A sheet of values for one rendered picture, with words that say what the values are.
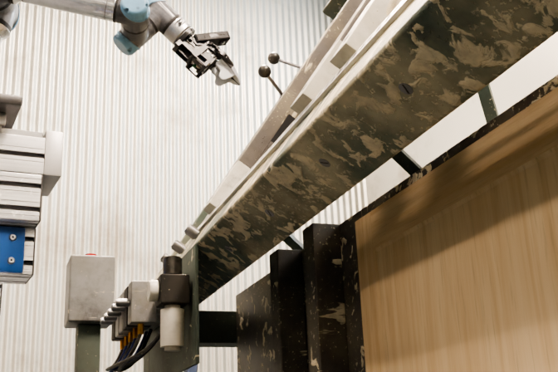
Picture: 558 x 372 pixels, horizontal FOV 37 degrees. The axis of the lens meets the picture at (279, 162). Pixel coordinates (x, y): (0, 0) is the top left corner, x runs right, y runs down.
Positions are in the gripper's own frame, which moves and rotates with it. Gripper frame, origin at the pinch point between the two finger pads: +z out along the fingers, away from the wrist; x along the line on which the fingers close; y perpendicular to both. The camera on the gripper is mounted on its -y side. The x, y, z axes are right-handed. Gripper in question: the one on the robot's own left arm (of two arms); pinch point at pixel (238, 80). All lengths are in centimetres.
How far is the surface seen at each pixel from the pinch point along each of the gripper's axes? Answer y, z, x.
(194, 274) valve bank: 73, 28, 38
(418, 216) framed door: 65, 47, 89
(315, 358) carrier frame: 74, 56, 49
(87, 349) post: 77, 22, -29
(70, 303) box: 73, 11, -26
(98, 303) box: 68, 16, -25
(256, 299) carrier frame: 46, 45, -3
